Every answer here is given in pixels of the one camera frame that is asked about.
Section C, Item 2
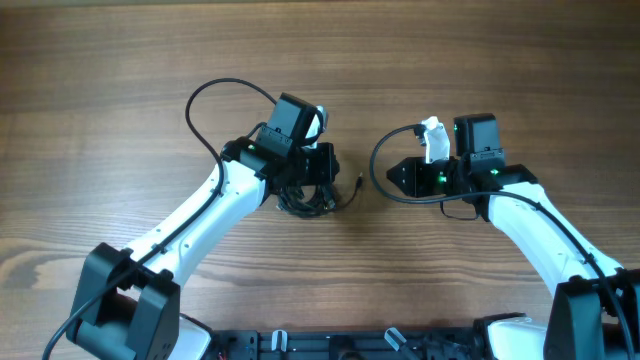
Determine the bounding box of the black USB cable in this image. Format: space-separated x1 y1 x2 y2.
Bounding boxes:
275 172 365 219

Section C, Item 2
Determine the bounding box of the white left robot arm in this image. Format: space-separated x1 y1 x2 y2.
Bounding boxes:
58 94 337 360

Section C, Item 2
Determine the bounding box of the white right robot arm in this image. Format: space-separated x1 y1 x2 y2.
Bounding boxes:
386 114 639 359

